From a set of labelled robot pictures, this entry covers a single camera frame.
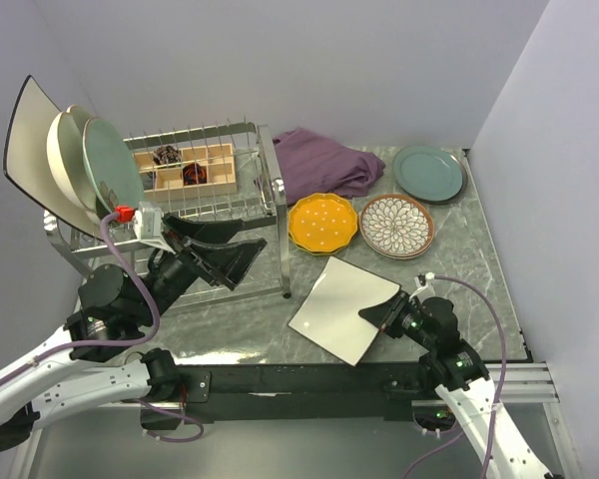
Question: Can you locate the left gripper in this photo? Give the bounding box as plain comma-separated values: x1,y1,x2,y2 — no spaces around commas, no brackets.
134,212,269,326

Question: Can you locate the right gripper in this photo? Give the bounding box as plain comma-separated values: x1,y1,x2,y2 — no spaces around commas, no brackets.
357,289,435,350

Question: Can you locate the large square plate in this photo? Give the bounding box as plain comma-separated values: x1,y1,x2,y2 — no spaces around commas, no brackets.
3,75,98,237
289,257,401,366

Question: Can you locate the white ribbed brown bowl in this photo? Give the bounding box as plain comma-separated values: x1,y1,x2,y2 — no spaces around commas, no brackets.
358,194,434,243

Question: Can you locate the orange dotted plate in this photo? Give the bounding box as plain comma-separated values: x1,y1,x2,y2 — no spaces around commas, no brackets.
289,193,358,251

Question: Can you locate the mint green flower plate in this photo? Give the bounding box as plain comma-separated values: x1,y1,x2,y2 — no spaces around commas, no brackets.
82,117,145,214

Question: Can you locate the dark green round plate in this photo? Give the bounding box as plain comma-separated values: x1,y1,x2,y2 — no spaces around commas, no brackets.
392,146,467,204

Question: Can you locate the white round plate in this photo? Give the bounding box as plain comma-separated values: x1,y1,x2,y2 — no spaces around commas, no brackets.
46,105,100,225

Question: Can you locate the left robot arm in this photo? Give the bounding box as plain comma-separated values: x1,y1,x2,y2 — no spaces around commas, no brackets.
0,207,268,452

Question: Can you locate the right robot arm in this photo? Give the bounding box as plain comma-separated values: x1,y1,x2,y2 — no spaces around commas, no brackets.
359,291,559,478

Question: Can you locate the steel dish rack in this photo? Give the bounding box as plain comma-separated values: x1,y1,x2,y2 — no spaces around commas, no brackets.
42,122,294,328

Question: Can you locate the wooden cutlery box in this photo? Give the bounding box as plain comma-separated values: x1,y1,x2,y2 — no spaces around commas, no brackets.
134,144,238,203

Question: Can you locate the black base beam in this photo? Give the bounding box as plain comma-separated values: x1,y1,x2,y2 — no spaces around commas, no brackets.
151,362,442,424

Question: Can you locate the purple cloth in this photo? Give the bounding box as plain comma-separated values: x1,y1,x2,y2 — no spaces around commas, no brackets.
273,128,385,206

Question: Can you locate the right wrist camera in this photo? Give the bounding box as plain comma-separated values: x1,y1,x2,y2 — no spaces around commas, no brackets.
409,272,436,302

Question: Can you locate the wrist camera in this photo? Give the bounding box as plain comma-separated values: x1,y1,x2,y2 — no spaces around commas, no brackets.
132,202,169,250
409,272,436,302

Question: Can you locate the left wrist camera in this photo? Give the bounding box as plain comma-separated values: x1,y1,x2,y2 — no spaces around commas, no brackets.
132,202,169,250

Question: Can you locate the aluminium rail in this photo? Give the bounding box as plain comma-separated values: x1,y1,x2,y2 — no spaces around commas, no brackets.
486,362,559,404

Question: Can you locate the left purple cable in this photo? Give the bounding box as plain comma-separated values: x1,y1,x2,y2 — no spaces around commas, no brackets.
0,204,206,444

